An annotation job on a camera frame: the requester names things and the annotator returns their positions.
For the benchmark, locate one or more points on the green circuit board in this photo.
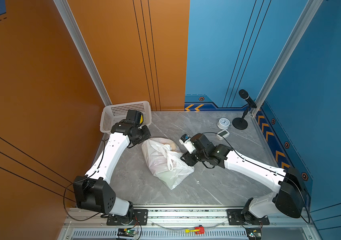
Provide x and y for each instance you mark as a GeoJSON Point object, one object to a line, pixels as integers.
{"type": "Point", "coordinates": [126, 234]}
{"type": "Point", "coordinates": [254, 233]}

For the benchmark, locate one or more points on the white plastic bag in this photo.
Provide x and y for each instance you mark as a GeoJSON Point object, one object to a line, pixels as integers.
{"type": "Point", "coordinates": [163, 158]}

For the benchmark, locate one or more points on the round white clock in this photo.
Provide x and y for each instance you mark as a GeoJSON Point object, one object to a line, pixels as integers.
{"type": "Point", "coordinates": [223, 123]}

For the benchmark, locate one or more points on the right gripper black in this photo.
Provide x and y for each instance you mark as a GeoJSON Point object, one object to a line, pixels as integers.
{"type": "Point", "coordinates": [186, 156]}

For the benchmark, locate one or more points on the left green circuit board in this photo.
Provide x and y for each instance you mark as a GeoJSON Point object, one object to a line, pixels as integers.
{"type": "Point", "coordinates": [126, 234]}

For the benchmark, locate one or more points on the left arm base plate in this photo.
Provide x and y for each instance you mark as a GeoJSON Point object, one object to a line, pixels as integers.
{"type": "Point", "coordinates": [137, 216]}

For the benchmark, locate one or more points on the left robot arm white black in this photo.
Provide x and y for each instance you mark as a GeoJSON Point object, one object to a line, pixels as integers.
{"type": "Point", "coordinates": [92, 191]}

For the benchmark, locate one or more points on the black microphone on stand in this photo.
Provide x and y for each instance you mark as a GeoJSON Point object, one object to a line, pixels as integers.
{"type": "Point", "coordinates": [241, 123]}

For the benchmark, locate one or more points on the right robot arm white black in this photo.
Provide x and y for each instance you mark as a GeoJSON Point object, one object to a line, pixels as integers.
{"type": "Point", "coordinates": [288, 191]}

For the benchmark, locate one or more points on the red yellow connector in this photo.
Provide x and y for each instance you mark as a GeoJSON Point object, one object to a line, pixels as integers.
{"type": "Point", "coordinates": [197, 230]}

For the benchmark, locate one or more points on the white perforated plastic basket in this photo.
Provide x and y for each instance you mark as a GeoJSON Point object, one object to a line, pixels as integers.
{"type": "Point", "coordinates": [115, 113]}

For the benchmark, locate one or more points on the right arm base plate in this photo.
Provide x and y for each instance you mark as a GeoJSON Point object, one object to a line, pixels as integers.
{"type": "Point", "coordinates": [236, 218]}

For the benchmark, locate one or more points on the small white digital timer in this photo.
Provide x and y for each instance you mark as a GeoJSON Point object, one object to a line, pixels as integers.
{"type": "Point", "coordinates": [223, 134]}

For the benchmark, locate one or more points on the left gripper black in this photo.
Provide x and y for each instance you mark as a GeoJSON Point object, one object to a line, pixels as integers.
{"type": "Point", "coordinates": [147, 135]}

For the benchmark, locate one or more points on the aluminium front rail frame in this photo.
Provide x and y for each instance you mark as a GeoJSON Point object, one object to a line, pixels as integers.
{"type": "Point", "coordinates": [169, 222]}

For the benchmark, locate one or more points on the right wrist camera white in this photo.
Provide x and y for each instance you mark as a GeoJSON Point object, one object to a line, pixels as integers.
{"type": "Point", "coordinates": [185, 140]}

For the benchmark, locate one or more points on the right green circuit board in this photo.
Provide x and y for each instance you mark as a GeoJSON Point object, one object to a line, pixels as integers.
{"type": "Point", "coordinates": [254, 233]}

